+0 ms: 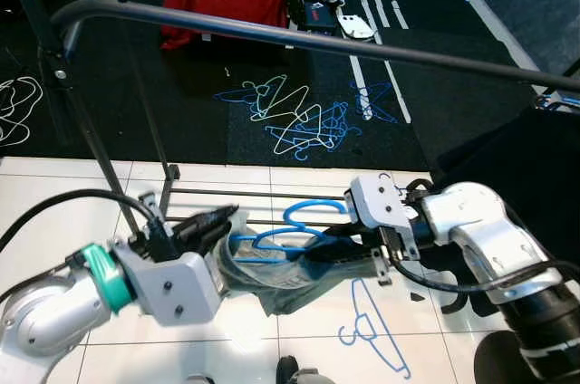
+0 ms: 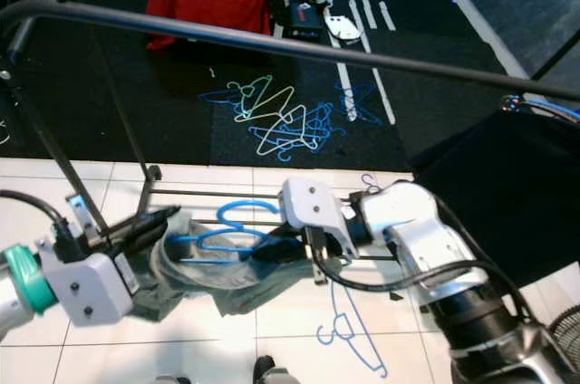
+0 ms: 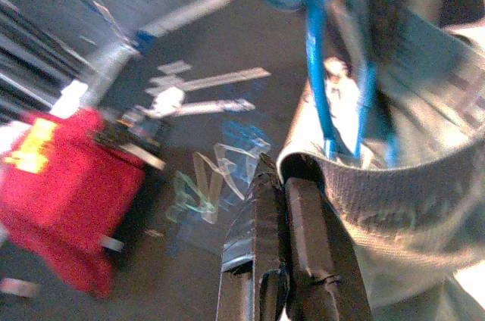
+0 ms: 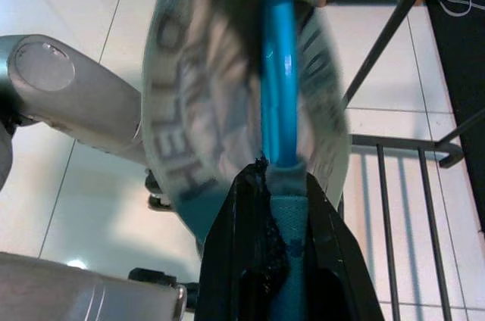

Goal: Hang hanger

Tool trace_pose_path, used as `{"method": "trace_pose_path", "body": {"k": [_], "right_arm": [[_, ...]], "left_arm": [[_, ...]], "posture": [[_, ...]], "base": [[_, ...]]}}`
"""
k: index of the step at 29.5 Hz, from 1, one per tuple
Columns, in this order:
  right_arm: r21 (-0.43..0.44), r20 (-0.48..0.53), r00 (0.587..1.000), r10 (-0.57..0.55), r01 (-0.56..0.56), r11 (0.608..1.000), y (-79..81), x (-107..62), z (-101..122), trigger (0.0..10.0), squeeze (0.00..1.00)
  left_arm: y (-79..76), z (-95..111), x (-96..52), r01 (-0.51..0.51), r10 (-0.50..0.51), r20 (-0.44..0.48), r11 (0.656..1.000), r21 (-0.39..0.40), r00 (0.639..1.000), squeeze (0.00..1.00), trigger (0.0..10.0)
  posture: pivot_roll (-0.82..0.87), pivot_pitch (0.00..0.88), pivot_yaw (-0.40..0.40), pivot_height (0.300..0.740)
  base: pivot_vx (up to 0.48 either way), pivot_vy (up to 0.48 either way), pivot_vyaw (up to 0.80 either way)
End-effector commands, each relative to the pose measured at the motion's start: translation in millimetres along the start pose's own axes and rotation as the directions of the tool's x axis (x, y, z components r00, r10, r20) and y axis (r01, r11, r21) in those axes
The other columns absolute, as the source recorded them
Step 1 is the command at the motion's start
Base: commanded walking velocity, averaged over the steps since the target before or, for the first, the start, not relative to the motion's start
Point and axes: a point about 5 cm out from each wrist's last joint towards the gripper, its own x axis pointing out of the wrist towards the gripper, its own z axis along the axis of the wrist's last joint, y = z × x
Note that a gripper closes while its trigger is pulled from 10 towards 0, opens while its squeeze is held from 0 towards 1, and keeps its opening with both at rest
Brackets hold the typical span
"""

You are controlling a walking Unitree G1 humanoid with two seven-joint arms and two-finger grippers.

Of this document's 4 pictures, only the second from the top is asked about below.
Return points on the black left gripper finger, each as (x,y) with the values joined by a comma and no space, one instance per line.
(149,221)

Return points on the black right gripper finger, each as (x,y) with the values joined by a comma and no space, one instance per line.
(281,250)

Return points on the grey shorts patterned waistband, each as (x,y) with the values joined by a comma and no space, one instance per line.
(217,293)

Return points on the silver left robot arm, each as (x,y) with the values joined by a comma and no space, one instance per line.
(23,284)

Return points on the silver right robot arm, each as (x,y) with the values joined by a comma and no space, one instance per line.
(417,221)

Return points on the blue plastic hanger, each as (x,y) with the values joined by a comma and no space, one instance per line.
(544,108)

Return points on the black floor mat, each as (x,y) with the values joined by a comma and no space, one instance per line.
(172,135)

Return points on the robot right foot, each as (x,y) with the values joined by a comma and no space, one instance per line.
(265,370)

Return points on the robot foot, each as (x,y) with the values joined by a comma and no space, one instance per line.
(265,370)
(174,380)

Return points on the long white strip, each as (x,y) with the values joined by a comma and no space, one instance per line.
(346,90)
(380,83)

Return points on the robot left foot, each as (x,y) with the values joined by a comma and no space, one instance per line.
(174,380)

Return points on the black clothes rack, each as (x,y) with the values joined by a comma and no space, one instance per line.
(281,45)

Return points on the white plastic shell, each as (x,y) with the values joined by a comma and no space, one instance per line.
(343,28)

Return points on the black equipment box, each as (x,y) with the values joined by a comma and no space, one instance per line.
(305,18)

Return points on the black studded sole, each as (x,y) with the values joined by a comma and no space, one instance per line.
(278,4)

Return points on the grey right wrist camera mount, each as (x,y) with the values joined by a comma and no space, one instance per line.
(313,203)

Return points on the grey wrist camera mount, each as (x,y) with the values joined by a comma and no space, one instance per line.
(313,203)
(95,292)

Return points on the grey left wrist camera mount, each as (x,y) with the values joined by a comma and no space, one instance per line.
(95,292)

